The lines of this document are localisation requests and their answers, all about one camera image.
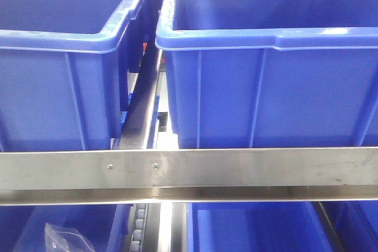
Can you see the stainless steel shelf rack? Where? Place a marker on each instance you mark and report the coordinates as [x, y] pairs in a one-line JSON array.
[[166, 180]]

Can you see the upper right blue bin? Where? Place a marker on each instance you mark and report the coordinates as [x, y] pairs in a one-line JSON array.
[[271, 73]]

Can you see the right blue plastic bin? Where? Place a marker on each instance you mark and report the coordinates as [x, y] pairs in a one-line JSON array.
[[255, 226]]

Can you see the blue plastic bin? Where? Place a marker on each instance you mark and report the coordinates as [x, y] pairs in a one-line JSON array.
[[88, 227], [255, 226]]

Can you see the upper left blue bin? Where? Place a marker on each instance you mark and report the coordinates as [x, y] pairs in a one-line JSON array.
[[64, 64]]

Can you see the left blue plastic bin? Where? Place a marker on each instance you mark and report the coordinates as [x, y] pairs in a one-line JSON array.
[[88, 227]]

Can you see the clear plastic bag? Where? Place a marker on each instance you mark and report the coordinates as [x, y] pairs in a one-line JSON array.
[[57, 238]]

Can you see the far right blue bin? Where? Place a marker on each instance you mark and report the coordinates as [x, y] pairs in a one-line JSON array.
[[355, 223]]

